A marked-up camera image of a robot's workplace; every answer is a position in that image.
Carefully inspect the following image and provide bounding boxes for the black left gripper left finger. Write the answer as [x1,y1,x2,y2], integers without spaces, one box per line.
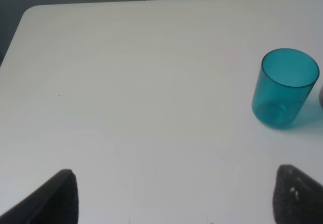
[1,169,79,224]

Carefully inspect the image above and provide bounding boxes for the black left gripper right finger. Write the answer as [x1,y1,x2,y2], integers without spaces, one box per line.
[273,164,322,224]

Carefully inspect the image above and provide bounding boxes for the pink transparent plastic cup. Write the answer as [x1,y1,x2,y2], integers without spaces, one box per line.
[319,86,323,108]

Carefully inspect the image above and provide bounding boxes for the teal transparent plastic cup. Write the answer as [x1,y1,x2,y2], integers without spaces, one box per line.
[252,48,319,128]

